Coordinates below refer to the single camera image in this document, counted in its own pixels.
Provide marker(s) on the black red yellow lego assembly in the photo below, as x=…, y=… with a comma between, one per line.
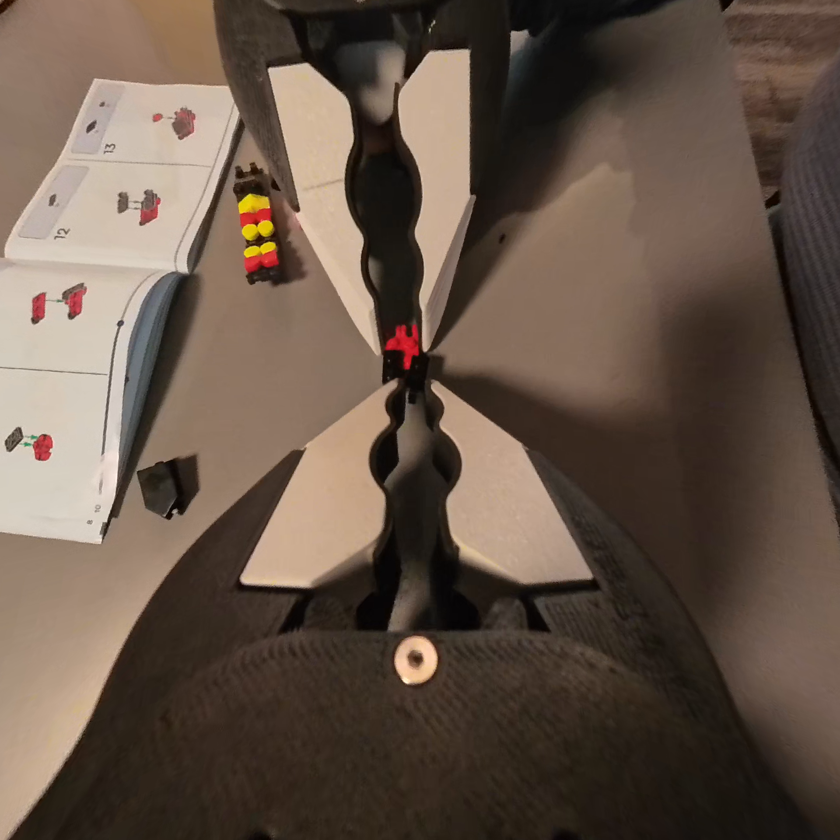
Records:
x=257, y=226

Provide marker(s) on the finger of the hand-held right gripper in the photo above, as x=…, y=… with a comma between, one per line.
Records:
x=315, y=151
x=446, y=151

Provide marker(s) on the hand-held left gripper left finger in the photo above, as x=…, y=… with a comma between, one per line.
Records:
x=308, y=525

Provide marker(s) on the person's dark grey clothing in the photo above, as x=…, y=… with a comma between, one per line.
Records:
x=810, y=295

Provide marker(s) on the lego instruction booklet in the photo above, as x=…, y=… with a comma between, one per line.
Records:
x=79, y=367

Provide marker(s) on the small red black lego assembly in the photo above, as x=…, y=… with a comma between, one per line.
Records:
x=401, y=341

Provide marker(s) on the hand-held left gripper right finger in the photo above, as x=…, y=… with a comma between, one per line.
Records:
x=518, y=525

